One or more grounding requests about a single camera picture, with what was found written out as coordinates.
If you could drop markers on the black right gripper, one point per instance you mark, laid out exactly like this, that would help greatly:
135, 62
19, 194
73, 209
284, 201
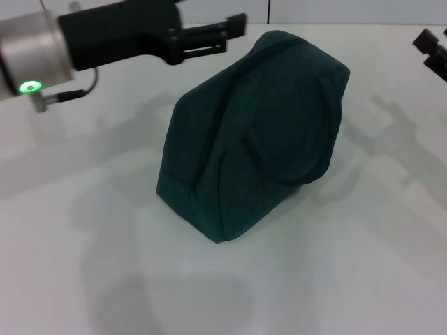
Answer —
443, 63

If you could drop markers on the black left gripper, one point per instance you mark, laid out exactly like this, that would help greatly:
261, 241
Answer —
115, 35

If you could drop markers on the dark teal insulated lunch bag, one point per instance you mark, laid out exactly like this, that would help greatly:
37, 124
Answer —
251, 139

